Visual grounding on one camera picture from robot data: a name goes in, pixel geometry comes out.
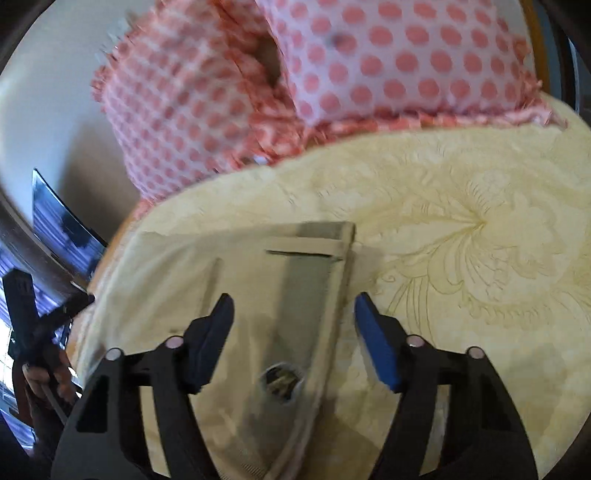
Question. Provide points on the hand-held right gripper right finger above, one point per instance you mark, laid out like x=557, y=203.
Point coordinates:
x=376, y=346

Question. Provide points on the beige pants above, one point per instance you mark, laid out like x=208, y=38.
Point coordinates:
x=300, y=295

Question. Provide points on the cream floral bedspread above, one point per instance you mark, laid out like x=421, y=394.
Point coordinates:
x=461, y=286

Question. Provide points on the person's left hand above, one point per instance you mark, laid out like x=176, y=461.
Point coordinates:
x=39, y=379

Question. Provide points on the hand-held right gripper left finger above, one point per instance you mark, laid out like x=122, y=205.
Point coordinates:
x=216, y=341

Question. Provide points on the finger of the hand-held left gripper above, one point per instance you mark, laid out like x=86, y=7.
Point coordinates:
x=69, y=310

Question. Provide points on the wooden bed frame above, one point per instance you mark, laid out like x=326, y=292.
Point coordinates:
x=538, y=50

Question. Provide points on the flat screen monitor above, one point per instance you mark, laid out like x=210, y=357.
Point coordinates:
x=64, y=221

